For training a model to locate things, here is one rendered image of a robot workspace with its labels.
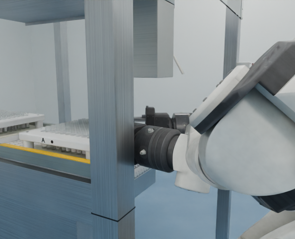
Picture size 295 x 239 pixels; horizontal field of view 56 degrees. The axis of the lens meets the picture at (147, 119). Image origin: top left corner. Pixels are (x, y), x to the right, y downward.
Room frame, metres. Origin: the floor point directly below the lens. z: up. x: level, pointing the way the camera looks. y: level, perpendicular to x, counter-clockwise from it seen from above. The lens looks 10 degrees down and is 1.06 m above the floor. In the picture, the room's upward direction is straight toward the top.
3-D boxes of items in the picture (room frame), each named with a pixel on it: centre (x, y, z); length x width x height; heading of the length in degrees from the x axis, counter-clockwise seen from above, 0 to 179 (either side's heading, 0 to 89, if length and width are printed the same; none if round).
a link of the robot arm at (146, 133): (0.58, 0.02, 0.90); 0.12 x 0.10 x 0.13; 53
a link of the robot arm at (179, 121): (0.75, -0.05, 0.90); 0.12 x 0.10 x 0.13; 93
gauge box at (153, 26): (0.82, 0.05, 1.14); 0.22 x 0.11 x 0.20; 61
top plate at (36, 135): (0.75, 0.17, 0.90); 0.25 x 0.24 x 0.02; 151
